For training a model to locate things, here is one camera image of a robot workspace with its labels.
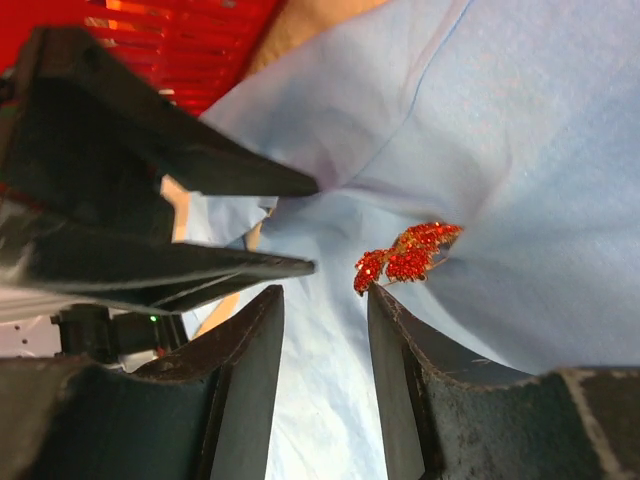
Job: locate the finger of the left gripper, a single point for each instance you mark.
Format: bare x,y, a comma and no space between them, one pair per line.
197,156
52,255

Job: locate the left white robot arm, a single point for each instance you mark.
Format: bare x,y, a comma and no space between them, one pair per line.
59,156

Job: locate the red plastic shopping basket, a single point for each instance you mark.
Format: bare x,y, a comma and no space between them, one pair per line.
192,51

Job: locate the light blue button shirt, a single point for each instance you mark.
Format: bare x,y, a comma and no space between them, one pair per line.
519,121

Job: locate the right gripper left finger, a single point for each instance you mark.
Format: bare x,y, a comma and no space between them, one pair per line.
203,411

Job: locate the red leaf brooch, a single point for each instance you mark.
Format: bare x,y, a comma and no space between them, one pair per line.
412,255

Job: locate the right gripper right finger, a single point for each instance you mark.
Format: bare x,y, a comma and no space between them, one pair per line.
449,413

